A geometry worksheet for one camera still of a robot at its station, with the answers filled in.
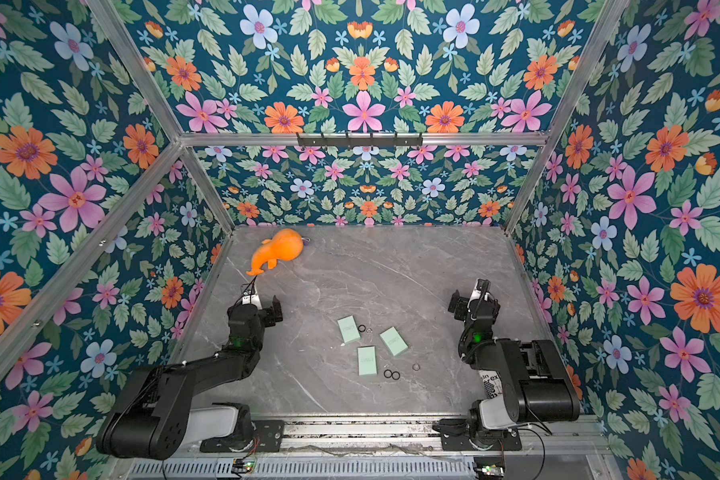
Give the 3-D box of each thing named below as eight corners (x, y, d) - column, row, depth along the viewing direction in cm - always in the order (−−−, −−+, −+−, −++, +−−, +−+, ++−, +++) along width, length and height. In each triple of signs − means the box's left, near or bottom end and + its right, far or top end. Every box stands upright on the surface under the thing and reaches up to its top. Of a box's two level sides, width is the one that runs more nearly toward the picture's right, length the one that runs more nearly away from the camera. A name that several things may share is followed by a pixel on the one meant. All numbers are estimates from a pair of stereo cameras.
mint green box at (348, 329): (344, 346, 91) (343, 342, 89) (337, 323, 96) (336, 319, 94) (362, 339, 92) (361, 336, 90) (354, 317, 97) (353, 313, 95)
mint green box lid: (356, 377, 84) (356, 375, 83) (358, 348, 90) (357, 345, 88) (377, 377, 84) (377, 374, 83) (377, 348, 90) (377, 345, 88)
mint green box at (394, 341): (394, 357, 89) (395, 354, 87) (380, 336, 93) (380, 333, 91) (407, 349, 90) (408, 346, 88) (393, 329, 94) (393, 325, 92)
